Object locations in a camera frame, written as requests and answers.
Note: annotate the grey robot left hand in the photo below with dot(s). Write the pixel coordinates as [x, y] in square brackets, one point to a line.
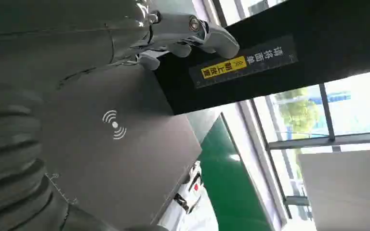
[60, 38]

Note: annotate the ribbed grey left arm sleeve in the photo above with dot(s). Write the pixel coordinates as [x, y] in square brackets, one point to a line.
[9, 153]

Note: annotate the grey scanner pad, white signal mark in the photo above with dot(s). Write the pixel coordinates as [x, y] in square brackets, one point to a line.
[124, 165]

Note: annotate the dark label with yellow patch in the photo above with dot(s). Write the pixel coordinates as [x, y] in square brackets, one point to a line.
[261, 59]

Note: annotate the white device with black parts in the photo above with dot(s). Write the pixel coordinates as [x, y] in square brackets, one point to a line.
[201, 216]

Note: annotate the green tree outside window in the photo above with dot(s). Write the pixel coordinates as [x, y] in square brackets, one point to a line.
[300, 111]

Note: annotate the black conveyor table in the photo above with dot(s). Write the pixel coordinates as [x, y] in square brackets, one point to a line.
[331, 32]

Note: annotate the pale grey panel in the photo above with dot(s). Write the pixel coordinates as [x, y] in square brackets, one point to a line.
[347, 191]

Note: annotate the dark window frame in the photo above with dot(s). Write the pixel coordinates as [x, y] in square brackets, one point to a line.
[300, 144]

